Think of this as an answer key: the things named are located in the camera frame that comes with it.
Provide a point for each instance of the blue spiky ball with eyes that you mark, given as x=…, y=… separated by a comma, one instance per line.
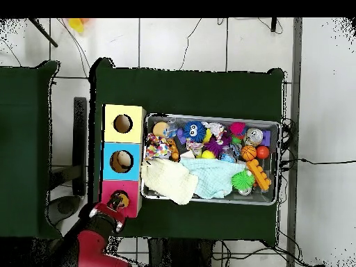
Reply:
x=194, y=130

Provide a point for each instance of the dark green side table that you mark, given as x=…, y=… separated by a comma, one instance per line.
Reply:
x=22, y=97

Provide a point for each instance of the crumpled polka dot paper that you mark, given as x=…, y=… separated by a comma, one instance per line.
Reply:
x=157, y=148

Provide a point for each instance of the yellow plastic toy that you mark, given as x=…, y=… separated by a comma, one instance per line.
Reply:
x=75, y=24

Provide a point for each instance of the dark green tablecloth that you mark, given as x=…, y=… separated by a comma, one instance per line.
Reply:
x=194, y=91

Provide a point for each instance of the green spiky rubber ball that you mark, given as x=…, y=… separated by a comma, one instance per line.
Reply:
x=243, y=180

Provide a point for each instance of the smooth orange-red ball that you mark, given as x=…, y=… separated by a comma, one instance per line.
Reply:
x=262, y=152

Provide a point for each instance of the wooden box with three holes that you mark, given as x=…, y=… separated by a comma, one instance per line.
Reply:
x=122, y=172

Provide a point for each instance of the brown plush toy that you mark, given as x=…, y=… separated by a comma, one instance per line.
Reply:
x=125, y=200

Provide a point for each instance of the orange toy building brick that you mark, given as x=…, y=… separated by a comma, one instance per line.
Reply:
x=258, y=175

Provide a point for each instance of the mint green muslin cloth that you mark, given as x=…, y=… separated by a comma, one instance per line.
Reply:
x=214, y=175

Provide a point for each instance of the black rod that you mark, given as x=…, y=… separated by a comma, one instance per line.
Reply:
x=44, y=34

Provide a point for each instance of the cream muslin cloth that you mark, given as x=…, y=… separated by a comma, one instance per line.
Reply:
x=169, y=178

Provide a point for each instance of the pink spiky rubber ball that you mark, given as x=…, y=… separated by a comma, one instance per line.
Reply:
x=237, y=128

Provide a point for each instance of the small orange basketball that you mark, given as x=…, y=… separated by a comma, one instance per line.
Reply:
x=248, y=153

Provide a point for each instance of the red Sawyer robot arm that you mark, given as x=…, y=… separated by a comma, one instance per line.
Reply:
x=89, y=250

